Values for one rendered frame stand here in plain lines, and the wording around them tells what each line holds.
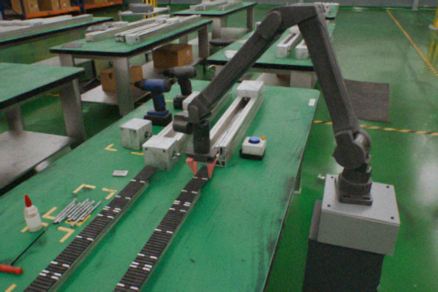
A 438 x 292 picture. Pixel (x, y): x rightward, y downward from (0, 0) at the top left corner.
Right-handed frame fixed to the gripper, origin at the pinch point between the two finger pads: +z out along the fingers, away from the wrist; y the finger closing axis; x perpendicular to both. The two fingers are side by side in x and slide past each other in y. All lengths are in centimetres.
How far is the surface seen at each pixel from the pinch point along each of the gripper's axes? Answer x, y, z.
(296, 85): -188, -13, 19
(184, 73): -67, 33, -17
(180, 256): 37.7, -7.0, 2.5
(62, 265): 52, 17, -1
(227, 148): -15.2, -4.4, -3.6
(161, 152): -1.9, 16.1, -5.4
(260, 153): -19.2, -16.4, -1.0
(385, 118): -286, -99, 77
